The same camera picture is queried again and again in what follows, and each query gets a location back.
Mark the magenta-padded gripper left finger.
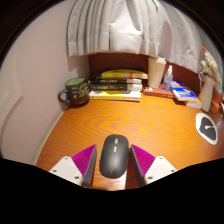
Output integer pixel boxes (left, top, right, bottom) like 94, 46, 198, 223
49, 144, 98, 188

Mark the white ceramic vase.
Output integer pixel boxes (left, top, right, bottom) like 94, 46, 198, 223
198, 71, 218, 113

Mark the blue cover book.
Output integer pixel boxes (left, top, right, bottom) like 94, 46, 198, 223
169, 79, 198, 102

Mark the thin black book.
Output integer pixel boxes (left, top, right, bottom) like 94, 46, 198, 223
88, 77, 143, 85

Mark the red flat book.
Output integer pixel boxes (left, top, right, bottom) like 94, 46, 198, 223
143, 85, 176, 99

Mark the yellow and white book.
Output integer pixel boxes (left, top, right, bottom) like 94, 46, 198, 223
88, 89, 142, 102

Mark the white and grey mouse pad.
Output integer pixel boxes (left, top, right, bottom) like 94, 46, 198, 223
195, 112, 219, 146

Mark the white pleated curtain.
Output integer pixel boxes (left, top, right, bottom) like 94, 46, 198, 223
66, 0, 214, 73

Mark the dark green-lined mug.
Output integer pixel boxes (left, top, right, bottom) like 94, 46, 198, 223
57, 77, 90, 106

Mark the thick black book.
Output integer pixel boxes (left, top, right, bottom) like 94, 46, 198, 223
90, 83, 144, 93

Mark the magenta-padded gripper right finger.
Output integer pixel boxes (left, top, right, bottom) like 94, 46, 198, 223
130, 144, 178, 188

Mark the yellow cover book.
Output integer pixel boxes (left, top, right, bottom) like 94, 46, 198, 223
96, 68, 149, 80

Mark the clear spray bottle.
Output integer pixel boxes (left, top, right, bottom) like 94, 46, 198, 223
161, 64, 174, 92

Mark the black computer mouse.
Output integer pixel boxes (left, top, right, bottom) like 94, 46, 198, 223
99, 133, 130, 179

